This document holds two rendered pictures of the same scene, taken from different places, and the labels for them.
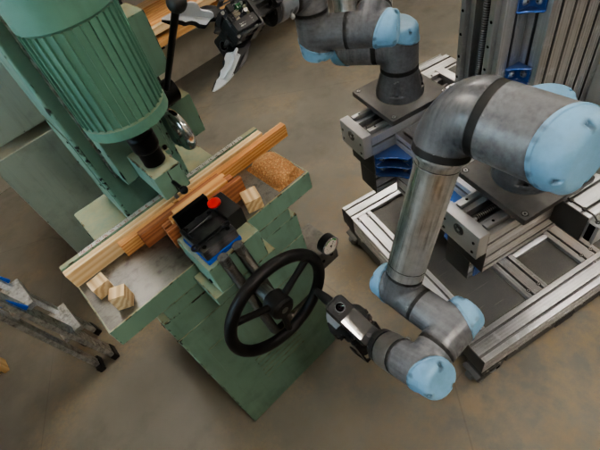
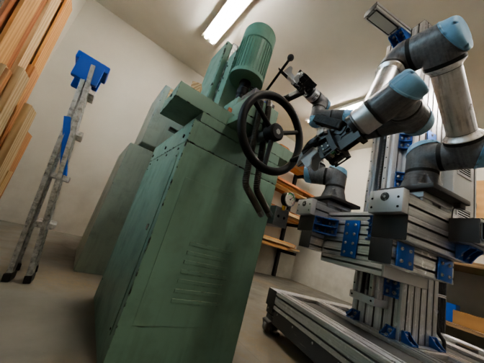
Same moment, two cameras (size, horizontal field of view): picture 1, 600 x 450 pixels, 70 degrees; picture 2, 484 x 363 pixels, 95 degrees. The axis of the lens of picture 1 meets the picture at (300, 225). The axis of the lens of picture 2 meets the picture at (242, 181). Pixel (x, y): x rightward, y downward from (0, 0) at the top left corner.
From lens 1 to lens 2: 1.24 m
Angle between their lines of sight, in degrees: 63
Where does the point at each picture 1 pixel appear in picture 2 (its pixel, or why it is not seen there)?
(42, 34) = (255, 33)
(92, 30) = (266, 43)
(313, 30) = (319, 109)
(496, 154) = (423, 34)
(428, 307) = not seen: hidden behind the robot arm
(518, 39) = (400, 162)
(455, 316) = not seen: hidden behind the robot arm
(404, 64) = (339, 180)
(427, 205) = (386, 75)
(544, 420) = not seen: outside the picture
